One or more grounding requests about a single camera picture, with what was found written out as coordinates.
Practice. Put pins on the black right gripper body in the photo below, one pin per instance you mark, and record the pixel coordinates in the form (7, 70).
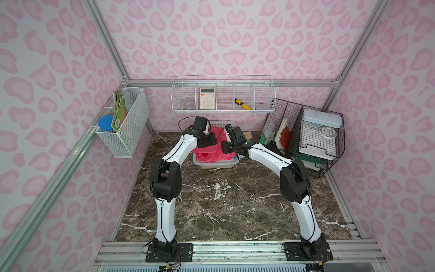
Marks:
(227, 147)

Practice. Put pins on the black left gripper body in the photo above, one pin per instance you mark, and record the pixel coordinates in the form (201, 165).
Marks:
(207, 140)

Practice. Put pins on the pink raincoat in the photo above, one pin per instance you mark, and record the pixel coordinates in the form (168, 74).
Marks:
(214, 153)

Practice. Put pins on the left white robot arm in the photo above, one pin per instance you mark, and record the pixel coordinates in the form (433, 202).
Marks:
(166, 180)

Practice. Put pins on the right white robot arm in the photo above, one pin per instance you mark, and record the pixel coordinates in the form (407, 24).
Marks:
(294, 181)

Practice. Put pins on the white perforated plastic basket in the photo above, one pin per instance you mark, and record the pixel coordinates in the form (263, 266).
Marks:
(219, 164)

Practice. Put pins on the green booklets in basket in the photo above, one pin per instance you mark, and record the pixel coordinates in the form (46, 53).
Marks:
(120, 111)

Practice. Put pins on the tan patterned card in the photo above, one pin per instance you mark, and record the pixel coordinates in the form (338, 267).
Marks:
(248, 135)

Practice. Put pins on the books in black rack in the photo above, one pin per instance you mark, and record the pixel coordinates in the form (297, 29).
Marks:
(278, 136)

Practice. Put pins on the white calculator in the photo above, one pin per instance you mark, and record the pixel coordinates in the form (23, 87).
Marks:
(207, 98)

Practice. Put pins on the white plastic lidded box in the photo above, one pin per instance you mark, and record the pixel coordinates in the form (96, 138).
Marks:
(311, 142)

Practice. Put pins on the clear tape roll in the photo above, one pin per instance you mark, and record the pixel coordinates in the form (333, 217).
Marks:
(328, 132)

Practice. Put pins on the blue round lid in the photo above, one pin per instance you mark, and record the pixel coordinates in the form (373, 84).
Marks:
(105, 123)

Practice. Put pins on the white wire wall shelf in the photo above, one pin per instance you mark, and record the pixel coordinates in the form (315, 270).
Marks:
(256, 91)

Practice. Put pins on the black wire rack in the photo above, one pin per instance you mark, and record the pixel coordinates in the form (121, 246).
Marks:
(293, 112)

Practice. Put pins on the white mesh wall basket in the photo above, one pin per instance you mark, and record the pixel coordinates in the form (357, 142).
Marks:
(124, 143)

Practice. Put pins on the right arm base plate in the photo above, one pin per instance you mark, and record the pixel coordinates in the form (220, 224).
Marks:
(298, 251)

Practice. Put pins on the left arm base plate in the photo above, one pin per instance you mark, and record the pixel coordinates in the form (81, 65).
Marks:
(166, 252)

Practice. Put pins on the aluminium corner frame post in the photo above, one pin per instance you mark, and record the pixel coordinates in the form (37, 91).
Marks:
(102, 27)

